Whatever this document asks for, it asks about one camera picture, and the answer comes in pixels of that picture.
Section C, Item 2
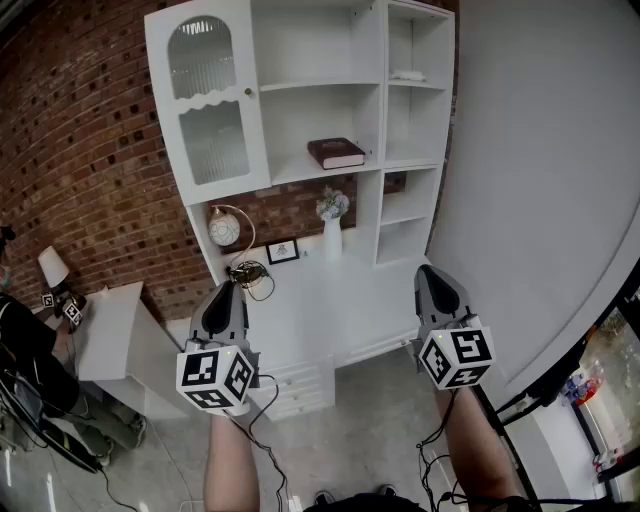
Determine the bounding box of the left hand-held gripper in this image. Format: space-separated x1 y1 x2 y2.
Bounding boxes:
175 281 262 417

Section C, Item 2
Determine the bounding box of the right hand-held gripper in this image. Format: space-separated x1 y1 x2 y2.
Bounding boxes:
410 264 496 391

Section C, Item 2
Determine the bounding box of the dark red hardcover book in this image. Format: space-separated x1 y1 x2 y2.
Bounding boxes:
306 137 367 171

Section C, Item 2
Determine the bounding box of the white shelf compartment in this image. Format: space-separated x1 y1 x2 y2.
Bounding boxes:
257 81 386 187

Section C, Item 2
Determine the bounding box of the person's right forearm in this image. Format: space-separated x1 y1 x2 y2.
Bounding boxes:
432 383 527 503

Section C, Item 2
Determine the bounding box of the person's left forearm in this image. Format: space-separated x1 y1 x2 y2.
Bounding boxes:
203 410 262 512

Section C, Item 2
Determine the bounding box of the round white globe lamp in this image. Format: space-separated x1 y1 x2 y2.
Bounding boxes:
207 203 269 290

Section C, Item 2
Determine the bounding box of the white drawer unit with knobs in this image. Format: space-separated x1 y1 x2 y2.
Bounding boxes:
248 353 337 422

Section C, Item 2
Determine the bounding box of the white shelf cabinet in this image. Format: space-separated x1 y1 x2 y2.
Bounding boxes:
143 0 457 422

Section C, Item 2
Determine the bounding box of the white side table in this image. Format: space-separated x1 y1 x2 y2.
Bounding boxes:
73 280 190 421

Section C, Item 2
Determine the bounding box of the white vase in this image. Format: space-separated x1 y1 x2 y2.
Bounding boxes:
322 217 345 262

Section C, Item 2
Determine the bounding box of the pale blue flower bunch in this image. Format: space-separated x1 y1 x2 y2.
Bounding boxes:
315 186 351 222

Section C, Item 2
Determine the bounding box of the group of plastic bottles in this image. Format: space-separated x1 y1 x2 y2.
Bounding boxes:
560 365 605 407

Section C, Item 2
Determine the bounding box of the white shade table lamp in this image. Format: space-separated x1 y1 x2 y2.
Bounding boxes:
37 244 77 302

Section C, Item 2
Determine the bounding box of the white ribbed glass cabinet door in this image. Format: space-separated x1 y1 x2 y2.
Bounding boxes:
144 6 273 207

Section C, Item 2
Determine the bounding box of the person's black clothing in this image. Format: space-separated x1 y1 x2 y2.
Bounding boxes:
303 491 544 512

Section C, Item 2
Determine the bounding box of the black lamp cable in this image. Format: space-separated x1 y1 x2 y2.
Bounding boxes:
245 272 277 303

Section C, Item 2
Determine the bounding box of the black picture frame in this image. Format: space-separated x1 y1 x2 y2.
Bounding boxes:
265 237 301 266

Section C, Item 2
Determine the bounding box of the black window frame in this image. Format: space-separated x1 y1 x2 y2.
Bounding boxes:
474 284 640 504

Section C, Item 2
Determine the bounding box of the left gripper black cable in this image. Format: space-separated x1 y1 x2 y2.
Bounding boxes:
247 373 292 512

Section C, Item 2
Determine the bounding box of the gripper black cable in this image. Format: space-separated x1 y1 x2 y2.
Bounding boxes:
247 373 292 512
415 388 469 512

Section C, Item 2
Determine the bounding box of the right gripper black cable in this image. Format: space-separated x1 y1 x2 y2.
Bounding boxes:
415 388 469 512

